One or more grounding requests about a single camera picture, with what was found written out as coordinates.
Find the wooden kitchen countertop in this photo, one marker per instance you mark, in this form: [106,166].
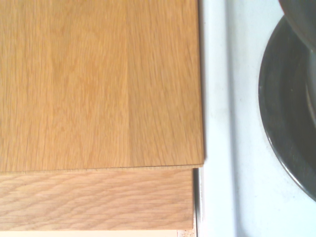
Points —
[98,86]

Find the white electric stove top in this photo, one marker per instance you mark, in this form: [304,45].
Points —
[242,123]

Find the wooden cabinet front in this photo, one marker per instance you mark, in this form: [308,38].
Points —
[98,197]

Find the large black burner drip pan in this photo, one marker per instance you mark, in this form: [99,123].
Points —
[281,111]

